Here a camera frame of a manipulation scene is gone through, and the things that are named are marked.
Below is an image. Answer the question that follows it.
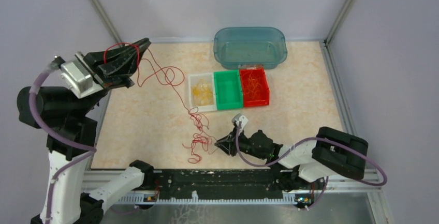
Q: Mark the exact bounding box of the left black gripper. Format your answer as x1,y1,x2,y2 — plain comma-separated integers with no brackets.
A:
70,36,152,116

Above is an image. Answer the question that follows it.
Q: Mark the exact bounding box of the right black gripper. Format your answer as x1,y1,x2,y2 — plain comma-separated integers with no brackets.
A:
215,126,267,160

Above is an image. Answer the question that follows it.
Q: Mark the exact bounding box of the yellow cable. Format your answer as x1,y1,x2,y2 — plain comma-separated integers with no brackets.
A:
191,82,214,106
191,81,214,101

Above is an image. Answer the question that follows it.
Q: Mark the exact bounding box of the orange cable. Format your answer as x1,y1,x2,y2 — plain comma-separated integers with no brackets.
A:
242,70,268,101

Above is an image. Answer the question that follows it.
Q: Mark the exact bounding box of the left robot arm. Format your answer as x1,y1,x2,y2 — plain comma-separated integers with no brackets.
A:
17,38,157,223

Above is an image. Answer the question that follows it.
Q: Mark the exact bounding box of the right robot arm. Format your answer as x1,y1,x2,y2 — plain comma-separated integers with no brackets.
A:
214,126,369,189

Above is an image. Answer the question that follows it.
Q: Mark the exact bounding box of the green plastic bin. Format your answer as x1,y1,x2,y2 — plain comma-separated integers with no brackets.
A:
213,70,244,111

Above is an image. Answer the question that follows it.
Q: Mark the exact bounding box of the red plastic bin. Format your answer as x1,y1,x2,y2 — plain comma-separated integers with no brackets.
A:
239,68,270,108

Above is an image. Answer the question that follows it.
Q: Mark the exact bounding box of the white plastic bin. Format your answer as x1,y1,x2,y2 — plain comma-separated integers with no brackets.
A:
187,72,217,113

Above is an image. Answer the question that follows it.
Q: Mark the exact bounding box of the blue transparent plastic tub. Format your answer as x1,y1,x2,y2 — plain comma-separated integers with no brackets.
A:
213,27,288,70

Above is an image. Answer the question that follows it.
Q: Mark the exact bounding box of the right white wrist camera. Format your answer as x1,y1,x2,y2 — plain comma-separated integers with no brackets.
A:
232,113,248,133

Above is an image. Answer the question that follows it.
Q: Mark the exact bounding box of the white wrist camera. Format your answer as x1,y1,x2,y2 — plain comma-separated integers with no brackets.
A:
60,59,104,99
232,113,248,133

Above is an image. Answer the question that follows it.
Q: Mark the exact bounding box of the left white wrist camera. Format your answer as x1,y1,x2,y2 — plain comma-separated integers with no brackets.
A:
60,59,104,99

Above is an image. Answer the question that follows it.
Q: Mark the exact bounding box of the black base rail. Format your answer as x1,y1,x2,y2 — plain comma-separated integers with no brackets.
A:
71,168,382,205

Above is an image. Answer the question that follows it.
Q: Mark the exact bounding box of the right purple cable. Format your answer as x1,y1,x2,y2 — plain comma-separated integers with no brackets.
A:
235,123,388,211

